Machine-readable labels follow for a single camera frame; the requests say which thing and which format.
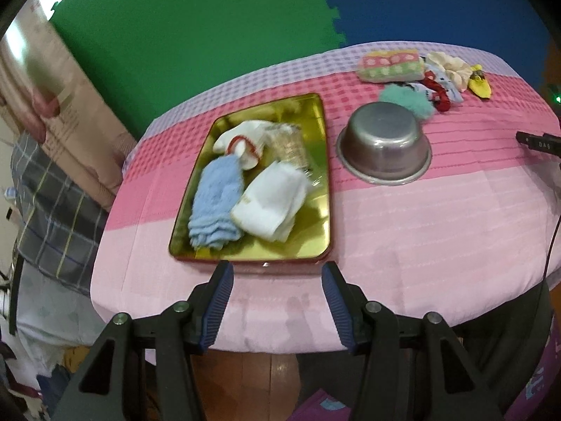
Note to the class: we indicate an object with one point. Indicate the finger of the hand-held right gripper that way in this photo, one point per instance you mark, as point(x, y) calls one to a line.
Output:
point(541, 141)

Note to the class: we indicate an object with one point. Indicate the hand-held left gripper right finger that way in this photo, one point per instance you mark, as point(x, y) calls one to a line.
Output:
point(338, 307)

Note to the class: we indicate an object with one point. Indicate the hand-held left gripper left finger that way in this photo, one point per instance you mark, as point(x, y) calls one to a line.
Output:
point(217, 307)

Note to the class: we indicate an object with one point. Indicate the gold metal tray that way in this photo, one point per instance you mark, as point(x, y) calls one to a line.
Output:
point(302, 228)

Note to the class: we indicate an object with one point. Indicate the light blue red-trimmed cloth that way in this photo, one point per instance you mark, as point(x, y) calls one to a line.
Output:
point(441, 96)

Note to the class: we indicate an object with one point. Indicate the cream ruffled sock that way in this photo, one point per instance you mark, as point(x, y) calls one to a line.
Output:
point(451, 68)

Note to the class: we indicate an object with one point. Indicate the pink green striped towel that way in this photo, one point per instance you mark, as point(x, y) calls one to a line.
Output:
point(390, 65)

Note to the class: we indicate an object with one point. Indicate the yellow sock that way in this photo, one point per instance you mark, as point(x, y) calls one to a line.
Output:
point(480, 85)

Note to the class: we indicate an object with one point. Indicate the light blue fluffy towel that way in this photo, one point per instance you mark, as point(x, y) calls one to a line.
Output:
point(217, 201)

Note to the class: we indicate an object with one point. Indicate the white folded towel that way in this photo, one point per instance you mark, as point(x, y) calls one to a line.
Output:
point(271, 201)

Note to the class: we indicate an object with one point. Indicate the pink checked blanket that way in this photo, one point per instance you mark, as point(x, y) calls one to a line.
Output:
point(438, 237)

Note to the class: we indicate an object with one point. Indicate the teal fuzzy sock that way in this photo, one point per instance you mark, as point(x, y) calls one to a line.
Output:
point(407, 96)

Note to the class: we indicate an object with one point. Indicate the pile of dark clothes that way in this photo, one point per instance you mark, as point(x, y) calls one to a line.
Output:
point(74, 359)

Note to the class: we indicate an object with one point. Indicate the metal bowl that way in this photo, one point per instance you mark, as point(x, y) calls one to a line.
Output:
point(381, 140)

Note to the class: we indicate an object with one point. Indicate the pale printed sheet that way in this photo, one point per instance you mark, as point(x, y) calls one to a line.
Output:
point(48, 311)

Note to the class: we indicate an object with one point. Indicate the blue foam mat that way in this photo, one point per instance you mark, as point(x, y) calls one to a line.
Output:
point(438, 4)

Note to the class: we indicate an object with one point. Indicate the white sock with red trim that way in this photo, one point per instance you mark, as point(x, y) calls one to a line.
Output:
point(245, 133)

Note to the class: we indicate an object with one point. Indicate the grey plaid cloth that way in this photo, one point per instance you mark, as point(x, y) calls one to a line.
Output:
point(52, 210)

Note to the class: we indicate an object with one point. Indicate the purple printed mat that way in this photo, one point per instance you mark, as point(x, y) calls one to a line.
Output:
point(539, 381)

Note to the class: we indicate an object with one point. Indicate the clear bottle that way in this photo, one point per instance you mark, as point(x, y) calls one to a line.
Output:
point(9, 193)

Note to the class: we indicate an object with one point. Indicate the green foam mat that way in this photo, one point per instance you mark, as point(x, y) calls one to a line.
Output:
point(197, 30)

